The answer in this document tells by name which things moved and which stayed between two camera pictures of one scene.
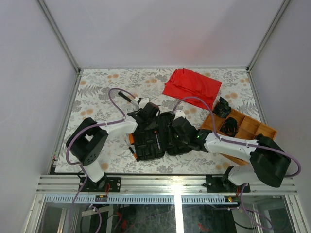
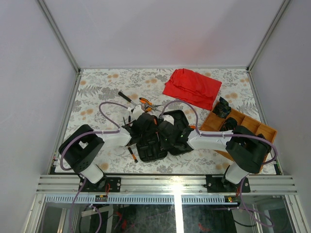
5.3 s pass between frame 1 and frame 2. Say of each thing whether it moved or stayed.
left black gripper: moved
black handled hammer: stayed
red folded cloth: stayed
